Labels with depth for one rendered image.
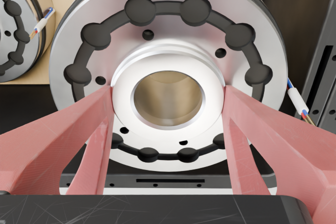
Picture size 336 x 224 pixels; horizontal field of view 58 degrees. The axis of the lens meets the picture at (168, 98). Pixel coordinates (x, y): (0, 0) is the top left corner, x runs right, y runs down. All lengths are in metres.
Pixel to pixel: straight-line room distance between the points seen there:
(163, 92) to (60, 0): 0.13
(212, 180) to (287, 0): 0.12
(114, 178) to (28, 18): 0.12
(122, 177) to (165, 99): 0.07
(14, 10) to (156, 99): 0.13
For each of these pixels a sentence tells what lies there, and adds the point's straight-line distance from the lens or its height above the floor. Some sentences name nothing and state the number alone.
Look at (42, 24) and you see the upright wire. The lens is 0.22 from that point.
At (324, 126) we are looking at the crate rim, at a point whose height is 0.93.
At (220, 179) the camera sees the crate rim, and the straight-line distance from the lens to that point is 0.21.
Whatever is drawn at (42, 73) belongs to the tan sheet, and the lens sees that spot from 0.29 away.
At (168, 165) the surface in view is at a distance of 0.16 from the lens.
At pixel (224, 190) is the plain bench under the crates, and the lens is 0.62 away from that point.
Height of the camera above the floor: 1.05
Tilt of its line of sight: 53 degrees down
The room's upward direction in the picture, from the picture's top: 179 degrees counter-clockwise
